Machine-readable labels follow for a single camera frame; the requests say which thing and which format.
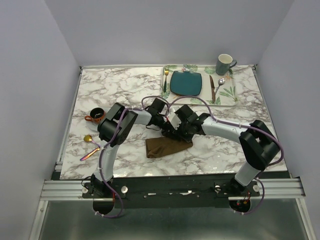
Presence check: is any grey-green ceramic mug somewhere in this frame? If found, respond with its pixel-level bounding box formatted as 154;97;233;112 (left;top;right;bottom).
215;53;237;76

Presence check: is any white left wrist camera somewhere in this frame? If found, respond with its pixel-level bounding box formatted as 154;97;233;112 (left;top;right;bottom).
167;112;182;130

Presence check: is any iridescent rainbow spoon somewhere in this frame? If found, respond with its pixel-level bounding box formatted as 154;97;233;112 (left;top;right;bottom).
83;134;101;148

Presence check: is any black metal base frame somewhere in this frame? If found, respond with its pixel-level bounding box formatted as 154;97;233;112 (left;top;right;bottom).
51;173;293;210

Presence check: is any silver spoon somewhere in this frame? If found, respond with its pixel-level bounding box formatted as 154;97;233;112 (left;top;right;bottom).
215;78;225;95

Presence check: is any brown wooden knife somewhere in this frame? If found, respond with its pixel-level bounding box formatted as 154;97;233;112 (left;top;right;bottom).
209;75;216;103

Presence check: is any teal square plate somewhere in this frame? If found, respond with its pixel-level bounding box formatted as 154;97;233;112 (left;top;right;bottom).
169;71;203;96

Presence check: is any orange coffee cup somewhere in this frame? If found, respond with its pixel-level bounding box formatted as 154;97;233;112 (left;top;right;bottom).
84;107;105;124

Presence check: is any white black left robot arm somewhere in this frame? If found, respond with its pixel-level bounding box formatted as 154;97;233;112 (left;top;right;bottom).
90;97;177;198

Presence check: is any brown cloth napkin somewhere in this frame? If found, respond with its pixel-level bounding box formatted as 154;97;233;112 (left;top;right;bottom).
145;137;193;159

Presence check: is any gold fork green handle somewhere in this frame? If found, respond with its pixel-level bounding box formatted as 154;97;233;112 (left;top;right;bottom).
163;66;170;93

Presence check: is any white leaf-pattern tray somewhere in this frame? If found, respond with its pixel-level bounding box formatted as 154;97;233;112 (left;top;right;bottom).
161;64;238;107

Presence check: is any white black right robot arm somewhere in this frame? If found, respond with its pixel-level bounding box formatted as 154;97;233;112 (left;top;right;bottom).
166;105;282;196

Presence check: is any aluminium extrusion rail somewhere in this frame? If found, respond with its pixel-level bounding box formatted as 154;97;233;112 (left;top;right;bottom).
40;178;306;201

